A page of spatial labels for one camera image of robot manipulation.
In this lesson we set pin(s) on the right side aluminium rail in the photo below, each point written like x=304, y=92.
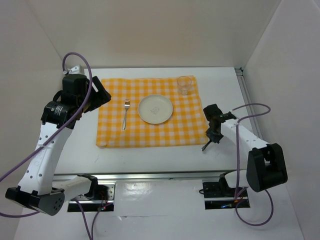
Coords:
x=254, y=124

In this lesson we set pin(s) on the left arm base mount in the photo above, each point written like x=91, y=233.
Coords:
x=98, y=195

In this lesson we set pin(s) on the yellow white checkered cloth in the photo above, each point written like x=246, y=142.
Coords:
x=186, y=126

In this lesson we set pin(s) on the clear plastic cup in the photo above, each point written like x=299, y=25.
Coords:
x=184, y=84

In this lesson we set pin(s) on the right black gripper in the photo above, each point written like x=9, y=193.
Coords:
x=214, y=138

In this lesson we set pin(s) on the silver fork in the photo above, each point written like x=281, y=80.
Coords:
x=126, y=108

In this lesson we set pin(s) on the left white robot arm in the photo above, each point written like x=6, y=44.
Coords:
x=36, y=190

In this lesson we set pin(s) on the cream round plate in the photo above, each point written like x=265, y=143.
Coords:
x=155, y=109

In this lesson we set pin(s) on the aluminium rail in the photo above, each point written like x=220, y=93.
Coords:
x=254, y=124
x=148, y=176

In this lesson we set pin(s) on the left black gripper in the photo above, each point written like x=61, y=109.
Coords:
x=101, y=97

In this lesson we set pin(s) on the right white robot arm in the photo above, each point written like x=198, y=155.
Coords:
x=266, y=167

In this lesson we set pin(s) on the black handled table knife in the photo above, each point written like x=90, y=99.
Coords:
x=205, y=146

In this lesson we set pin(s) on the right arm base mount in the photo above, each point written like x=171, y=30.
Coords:
x=219, y=196

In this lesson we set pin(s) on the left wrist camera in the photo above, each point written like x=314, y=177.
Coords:
x=77, y=69

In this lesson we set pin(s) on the front aluminium rail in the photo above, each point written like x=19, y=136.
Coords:
x=148, y=176

